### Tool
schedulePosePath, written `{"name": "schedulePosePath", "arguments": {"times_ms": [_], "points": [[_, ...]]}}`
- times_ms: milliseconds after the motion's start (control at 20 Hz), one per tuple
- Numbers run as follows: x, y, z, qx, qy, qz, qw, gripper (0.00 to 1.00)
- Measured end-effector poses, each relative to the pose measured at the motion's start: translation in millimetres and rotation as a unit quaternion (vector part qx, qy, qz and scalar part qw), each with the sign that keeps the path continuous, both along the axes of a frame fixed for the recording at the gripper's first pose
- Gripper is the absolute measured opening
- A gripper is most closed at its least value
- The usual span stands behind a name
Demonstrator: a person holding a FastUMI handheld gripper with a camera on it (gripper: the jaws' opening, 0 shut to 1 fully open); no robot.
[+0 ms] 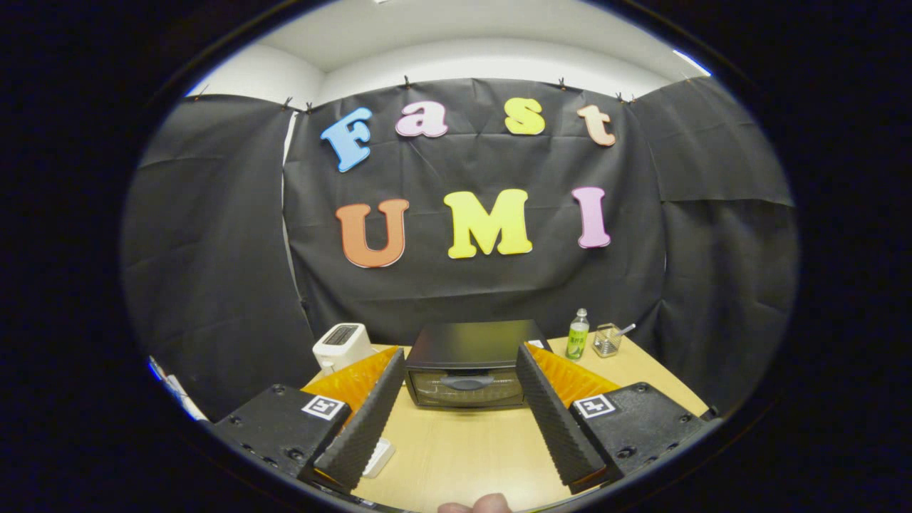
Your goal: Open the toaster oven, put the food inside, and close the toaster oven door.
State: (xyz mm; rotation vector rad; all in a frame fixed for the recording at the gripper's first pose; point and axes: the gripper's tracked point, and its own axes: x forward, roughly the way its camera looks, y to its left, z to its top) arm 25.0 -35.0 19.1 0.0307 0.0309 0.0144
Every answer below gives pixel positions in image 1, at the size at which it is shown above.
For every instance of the metal utensil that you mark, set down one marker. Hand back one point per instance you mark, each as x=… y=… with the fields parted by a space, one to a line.
x=627 y=330

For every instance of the green label bottle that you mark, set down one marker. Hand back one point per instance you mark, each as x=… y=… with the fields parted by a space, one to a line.
x=577 y=338

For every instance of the white pop-up toaster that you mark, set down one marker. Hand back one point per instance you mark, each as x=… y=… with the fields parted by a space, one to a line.
x=342 y=345

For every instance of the white rectangular dish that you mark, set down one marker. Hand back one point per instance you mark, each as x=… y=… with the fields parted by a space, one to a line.
x=379 y=456

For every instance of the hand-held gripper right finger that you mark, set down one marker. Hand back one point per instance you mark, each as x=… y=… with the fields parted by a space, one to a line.
x=552 y=420

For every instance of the blue and white papers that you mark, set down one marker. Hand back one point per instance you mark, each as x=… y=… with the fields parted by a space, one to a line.
x=171 y=388

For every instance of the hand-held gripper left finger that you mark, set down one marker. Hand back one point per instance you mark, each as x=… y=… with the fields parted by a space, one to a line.
x=367 y=420

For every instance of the black toaster oven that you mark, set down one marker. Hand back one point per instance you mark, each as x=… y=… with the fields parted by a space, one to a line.
x=467 y=349

